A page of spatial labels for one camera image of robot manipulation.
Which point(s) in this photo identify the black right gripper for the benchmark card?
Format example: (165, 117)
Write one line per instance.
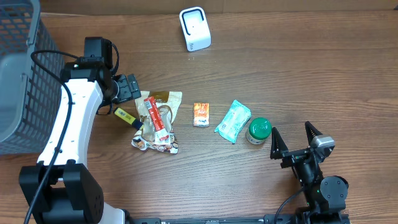
(278, 147)

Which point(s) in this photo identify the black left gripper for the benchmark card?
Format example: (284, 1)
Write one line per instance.
(126, 88)

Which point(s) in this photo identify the yellow highlighter marker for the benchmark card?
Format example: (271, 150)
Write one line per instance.
(134, 122)

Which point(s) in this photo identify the green lid jar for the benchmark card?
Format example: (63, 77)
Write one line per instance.
(258, 131)

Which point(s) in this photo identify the brown snack bag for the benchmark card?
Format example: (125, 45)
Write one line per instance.
(167, 104)

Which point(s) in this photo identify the red chocolate bar wrapper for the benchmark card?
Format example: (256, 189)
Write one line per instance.
(161, 135)

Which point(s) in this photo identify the teal wet wipes pack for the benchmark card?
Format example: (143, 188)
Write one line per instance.
(233, 122)

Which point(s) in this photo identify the orange tissue pack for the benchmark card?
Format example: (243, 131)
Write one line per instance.
(201, 114)

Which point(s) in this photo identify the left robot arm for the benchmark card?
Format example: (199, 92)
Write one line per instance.
(60, 188)

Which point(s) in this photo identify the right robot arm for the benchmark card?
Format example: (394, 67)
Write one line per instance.
(325, 196)

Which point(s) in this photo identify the white barcode scanner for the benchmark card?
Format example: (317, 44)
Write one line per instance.
(195, 28)

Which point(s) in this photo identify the grey plastic mesh basket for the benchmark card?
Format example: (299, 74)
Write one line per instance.
(30, 97)

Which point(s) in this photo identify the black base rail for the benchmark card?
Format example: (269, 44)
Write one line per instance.
(211, 221)

